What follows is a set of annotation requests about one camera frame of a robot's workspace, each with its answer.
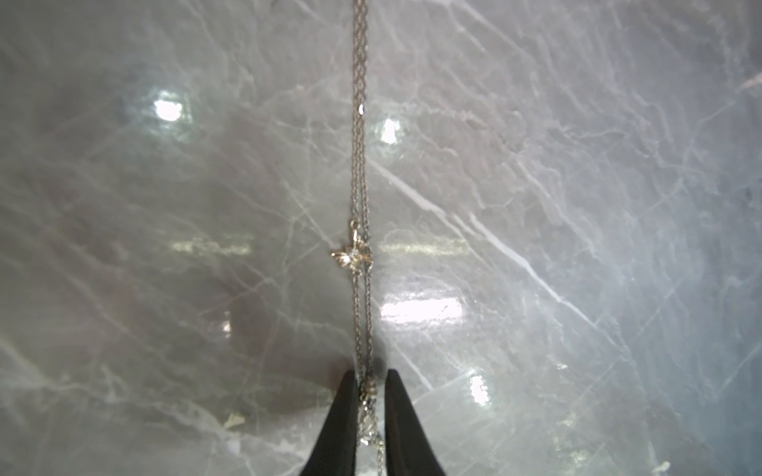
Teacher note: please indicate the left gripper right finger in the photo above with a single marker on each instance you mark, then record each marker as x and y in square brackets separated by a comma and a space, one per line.
[408, 452]

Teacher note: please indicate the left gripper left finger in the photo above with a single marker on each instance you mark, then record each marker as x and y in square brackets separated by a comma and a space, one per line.
[334, 453]

